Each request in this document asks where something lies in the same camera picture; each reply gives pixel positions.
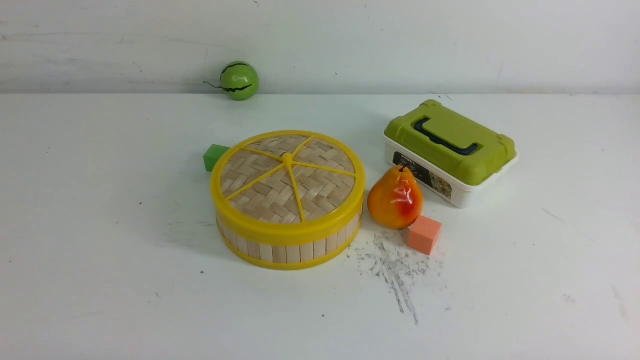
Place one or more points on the salmon pink cube block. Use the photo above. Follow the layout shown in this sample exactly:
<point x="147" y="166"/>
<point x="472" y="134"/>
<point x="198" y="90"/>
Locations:
<point x="423" y="235"/>

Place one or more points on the green toy watermelon ball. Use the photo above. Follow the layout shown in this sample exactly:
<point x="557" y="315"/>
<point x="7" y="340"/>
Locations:
<point x="238" y="80"/>

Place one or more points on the green cube block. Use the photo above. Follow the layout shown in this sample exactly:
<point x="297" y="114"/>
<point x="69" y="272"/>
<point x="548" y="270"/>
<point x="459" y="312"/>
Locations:
<point x="213" y="155"/>

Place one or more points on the yellow bamboo steamer basket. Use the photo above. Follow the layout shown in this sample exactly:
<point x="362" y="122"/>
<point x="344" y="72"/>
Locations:
<point x="292" y="257"/>

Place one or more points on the yellow woven bamboo steamer lid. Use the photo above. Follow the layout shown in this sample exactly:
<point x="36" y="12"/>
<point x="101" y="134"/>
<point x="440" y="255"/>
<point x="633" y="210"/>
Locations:
<point x="289" y="188"/>

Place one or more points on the orange yellow toy pear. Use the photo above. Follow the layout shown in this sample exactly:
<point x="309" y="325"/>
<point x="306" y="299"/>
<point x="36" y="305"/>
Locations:
<point x="396" y="200"/>

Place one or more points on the green lidded white storage box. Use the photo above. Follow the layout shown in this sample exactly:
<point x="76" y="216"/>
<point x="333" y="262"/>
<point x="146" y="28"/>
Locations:
<point x="453" y="156"/>

